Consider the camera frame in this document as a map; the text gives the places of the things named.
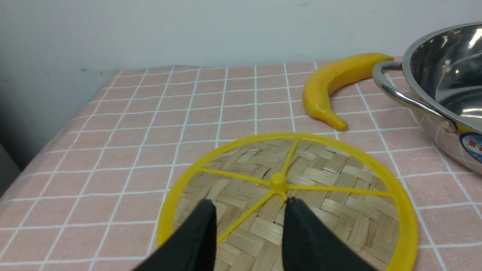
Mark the yellow plastic banana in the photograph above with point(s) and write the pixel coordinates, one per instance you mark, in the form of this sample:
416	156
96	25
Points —
333	76

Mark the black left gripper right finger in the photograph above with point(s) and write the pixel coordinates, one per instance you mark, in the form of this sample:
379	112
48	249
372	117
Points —
309	245

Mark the yellow woven bamboo steamer lid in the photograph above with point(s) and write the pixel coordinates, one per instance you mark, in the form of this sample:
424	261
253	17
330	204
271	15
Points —
248	180

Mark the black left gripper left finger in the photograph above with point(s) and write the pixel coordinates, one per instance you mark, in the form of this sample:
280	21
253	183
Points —
192	247

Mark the stainless steel pot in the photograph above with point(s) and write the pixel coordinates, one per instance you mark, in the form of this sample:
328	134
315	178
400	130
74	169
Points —
440	76

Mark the pink checked tablecloth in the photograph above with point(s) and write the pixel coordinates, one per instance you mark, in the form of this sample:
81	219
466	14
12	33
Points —
90	200

